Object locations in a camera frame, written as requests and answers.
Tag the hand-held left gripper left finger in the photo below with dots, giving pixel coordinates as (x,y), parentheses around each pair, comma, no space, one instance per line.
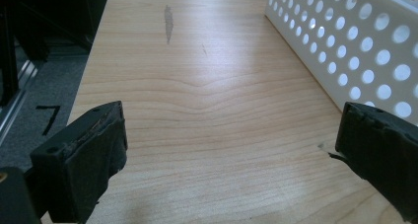
(75,161)

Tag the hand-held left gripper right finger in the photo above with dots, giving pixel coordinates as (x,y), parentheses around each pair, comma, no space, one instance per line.
(381,151)

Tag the white perforated plastic basket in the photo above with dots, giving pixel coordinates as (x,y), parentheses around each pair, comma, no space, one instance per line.
(348,43)

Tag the black metal stand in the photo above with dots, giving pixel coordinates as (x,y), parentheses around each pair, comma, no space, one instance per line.
(39,20)

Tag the silver aluminium frame rail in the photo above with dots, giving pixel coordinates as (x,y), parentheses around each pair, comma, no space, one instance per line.
(16,92)

